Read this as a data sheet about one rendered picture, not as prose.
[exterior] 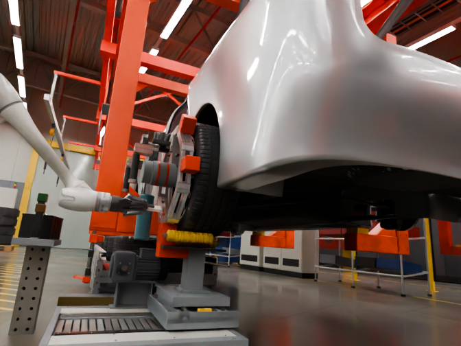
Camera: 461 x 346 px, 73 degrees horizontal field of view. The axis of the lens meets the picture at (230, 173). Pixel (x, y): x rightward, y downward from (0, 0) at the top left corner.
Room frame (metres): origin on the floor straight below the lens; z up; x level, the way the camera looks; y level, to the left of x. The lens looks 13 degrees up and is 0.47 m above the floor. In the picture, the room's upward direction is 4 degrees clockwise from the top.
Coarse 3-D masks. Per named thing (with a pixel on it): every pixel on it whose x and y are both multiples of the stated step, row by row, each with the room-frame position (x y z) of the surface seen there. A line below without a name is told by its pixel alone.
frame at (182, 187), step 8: (176, 128) 1.67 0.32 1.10; (176, 136) 1.74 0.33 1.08; (184, 136) 1.73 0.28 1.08; (184, 144) 1.52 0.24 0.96; (192, 144) 1.55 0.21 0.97; (184, 152) 1.52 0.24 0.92; (192, 152) 1.53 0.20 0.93; (176, 184) 1.53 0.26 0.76; (184, 184) 1.52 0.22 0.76; (160, 192) 1.98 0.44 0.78; (176, 192) 1.53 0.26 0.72; (184, 192) 1.54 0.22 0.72; (160, 200) 1.95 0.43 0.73; (176, 200) 1.57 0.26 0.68; (184, 200) 1.58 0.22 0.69; (168, 208) 1.93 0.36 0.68; (160, 216) 1.85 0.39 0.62; (168, 216) 1.64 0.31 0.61; (176, 216) 1.65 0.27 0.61
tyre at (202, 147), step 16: (208, 128) 1.62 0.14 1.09; (208, 144) 1.53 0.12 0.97; (208, 160) 1.51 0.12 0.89; (208, 176) 1.51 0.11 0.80; (192, 192) 1.57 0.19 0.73; (208, 192) 1.54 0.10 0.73; (224, 192) 1.57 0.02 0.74; (192, 208) 1.56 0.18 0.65; (208, 208) 1.58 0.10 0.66; (224, 208) 1.61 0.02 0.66; (176, 224) 1.81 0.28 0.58; (192, 224) 1.65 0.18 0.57; (208, 224) 1.67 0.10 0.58; (224, 224) 1.69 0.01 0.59
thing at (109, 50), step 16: (112, 0) 3.39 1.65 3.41; (384, 0) 2.87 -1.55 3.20; (416, 0) 2.61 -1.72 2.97; (112, 16) 3.69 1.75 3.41; (368, 16) 3.10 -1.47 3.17; (384, 16) 2.85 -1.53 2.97; (112, 32) 4.03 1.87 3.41; (112, 48) 4.26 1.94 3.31; (112, 64) 7.03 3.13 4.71; (144, 64) 4.51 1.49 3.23; (160, 64) 4.55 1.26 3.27; (176, 64) 4.66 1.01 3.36; (112, 80) 4.65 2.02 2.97; (160, 96) 7.56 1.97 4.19; (144, 128) 7.45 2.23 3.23; (160, 128) 7.55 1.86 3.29; (96, 144) 9.71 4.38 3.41; (128, 144) 13.01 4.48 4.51; (96, 160) 11.80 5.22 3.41
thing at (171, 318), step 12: (156, 300) 1.95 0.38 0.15; (156, 312) 1.75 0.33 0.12; (168, 312) 1.54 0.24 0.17; (180, 312) 1.56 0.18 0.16; (192, 312) 1.59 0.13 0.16; (204, 312) 1.61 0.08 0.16; (216, 312) 1.63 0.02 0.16; (228, 312) 1.66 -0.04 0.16; (168, 324) 1.54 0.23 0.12; (180, 324) 1.57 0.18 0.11; (192, 324) 1.59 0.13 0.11; (204, 324) 1.61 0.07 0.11; (216, 324) 1.63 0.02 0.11; (228, 324) 1.66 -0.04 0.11
